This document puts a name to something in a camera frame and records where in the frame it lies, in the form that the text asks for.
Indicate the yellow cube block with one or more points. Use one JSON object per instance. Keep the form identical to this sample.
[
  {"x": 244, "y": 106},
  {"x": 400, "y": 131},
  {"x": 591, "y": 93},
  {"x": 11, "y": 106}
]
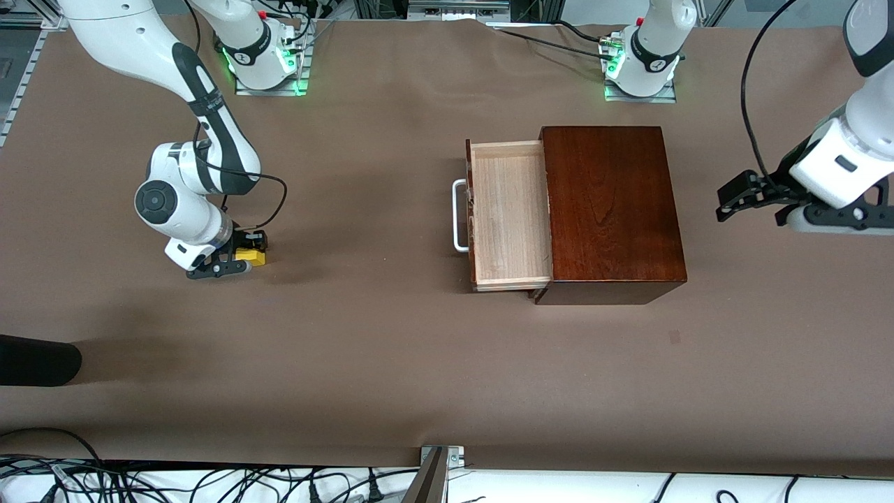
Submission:
[{"x": 253, "y": 258}]

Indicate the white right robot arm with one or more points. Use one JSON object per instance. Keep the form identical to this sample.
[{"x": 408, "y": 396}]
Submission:
[{"x": 140, "y": 35}]

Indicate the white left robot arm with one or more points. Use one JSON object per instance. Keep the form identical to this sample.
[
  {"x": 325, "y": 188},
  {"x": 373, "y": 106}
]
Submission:
[{"x": 656, "y": 42}]

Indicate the dark brown wooden cabinet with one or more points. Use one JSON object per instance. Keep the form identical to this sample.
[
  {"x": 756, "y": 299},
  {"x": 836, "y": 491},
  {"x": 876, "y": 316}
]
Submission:
[{"x": 614, "y": 209}]

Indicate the brown paper table cover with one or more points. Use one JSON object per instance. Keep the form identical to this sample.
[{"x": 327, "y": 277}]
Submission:
[{"x": 349, "y": 349}]

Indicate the black cylindrical object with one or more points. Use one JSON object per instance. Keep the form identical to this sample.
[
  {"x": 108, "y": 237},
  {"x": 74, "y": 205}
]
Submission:
[{"x": 35, "y": 360}]

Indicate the silver equipment box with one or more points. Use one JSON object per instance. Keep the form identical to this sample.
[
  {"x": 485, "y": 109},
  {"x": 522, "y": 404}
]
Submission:
[{"x": 457, "y": 8}]

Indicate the grey frame strut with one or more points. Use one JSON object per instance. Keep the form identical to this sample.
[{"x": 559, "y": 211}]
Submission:
[{"x": 716, "y": 14}]

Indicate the aluminium frame rail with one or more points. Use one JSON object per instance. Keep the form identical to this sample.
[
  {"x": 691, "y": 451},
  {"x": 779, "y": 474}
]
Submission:
[{"x": 24, "y": 77}]

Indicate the silver metal bracket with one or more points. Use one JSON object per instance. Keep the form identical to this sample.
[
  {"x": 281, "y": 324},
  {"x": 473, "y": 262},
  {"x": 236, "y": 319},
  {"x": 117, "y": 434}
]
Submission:
[{"x": 454, "y": 455}]

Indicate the dark aluminium profile post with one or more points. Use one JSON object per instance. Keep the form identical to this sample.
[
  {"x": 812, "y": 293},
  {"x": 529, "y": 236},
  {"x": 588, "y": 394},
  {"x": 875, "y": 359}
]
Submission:
[{"x": 427, "y": 485}]

